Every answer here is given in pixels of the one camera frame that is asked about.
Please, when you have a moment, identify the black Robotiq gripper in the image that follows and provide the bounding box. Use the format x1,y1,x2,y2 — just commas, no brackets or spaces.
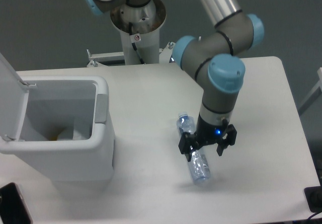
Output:
178,114,237,162

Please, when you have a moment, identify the clear plastic water bottle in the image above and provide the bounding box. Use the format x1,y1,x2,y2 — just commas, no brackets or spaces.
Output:
176,112,211,185

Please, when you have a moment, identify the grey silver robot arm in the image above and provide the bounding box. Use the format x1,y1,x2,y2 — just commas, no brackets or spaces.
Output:
86,0,265,161

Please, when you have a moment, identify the trash inside the can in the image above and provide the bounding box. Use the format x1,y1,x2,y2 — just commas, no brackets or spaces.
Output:
50,128,91,141

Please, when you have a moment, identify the white open trash can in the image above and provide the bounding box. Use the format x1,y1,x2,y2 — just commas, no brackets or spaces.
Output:
1,57,115,181

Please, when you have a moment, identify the black device at table corner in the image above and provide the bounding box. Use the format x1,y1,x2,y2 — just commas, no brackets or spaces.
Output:
304,186,321,212

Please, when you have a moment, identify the black smartphone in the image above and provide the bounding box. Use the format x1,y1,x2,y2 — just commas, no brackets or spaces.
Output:
1,182,33,223

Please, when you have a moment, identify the white metal frame bracket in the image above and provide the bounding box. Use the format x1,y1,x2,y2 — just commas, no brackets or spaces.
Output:
86,41,176,67

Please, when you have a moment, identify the white post at right edge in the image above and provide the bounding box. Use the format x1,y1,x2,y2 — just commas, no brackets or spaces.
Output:
297,67,321,116

